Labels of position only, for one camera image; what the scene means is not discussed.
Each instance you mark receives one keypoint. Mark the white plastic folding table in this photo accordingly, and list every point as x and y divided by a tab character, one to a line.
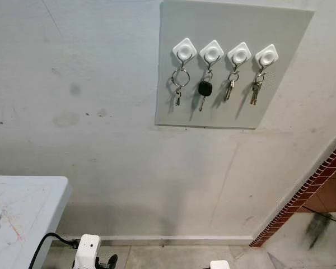
22	224

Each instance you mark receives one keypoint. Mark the red brick trim strip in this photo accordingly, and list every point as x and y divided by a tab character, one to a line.
297	196

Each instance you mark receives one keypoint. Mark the black-headed car key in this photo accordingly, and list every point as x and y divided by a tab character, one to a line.
205	88

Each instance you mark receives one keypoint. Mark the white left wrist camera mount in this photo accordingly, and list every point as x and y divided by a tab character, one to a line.
88	252

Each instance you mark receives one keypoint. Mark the white square wall hook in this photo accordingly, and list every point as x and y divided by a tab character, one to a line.
212	53
266	56
185	51
239	55

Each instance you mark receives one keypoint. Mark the grey wall-mounted backing board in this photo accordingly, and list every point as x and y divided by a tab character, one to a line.
218	22

